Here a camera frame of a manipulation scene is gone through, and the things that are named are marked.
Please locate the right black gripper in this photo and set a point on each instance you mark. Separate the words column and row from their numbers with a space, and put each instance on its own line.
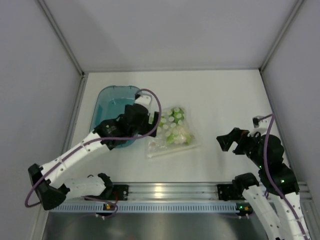
column 225, row 141

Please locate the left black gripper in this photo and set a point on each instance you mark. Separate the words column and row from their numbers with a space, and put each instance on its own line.
column 149, row 128

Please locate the clear zip top bag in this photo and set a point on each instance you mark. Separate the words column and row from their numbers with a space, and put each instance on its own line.
column 163, row 143

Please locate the green fake fruit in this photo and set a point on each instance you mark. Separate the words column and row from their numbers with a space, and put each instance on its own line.
column 172, row 118

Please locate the fake cauliflower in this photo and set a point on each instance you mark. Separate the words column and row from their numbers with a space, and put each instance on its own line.
column 182, row 135

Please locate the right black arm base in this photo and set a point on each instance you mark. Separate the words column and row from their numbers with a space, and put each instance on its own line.
column 227, row 192

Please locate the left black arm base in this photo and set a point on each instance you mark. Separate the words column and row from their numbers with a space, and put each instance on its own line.
column 119, row 192

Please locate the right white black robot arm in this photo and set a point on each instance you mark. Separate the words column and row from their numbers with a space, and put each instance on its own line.
column 275, row 194

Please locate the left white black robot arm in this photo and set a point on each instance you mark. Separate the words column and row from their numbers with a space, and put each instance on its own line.
column 52, row 182

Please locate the teal plastic bin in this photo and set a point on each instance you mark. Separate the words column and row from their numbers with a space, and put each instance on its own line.
column 111, row 102

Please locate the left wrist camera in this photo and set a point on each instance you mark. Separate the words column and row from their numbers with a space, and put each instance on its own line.
column 143, row 100

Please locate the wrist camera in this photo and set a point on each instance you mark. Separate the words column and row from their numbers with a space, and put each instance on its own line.
column 260, row 123
column 143, row 100

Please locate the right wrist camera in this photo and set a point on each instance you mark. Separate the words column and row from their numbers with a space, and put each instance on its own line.
column 260, row 123

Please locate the aluminium mounting rail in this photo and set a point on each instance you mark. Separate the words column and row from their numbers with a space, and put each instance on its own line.
column 175, row 191

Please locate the grey slotted cable duct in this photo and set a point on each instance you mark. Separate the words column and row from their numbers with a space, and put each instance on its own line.
column 147, row 207

